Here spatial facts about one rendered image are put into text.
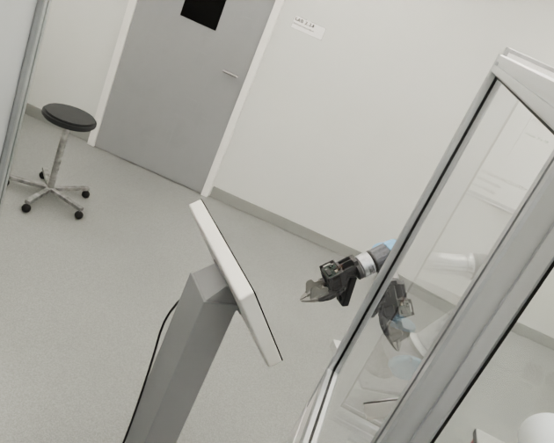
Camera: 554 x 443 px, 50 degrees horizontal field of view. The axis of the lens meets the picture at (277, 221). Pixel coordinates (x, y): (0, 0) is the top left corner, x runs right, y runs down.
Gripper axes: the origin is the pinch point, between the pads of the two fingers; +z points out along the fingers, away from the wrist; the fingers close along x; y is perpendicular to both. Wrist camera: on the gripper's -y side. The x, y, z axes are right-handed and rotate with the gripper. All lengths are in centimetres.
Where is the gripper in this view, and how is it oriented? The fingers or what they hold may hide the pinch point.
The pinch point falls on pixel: (304, 300)
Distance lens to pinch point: 191.8
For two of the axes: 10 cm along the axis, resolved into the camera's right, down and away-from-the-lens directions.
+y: -2.5, -7.5, -6.2
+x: 3.7, 5.1, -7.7
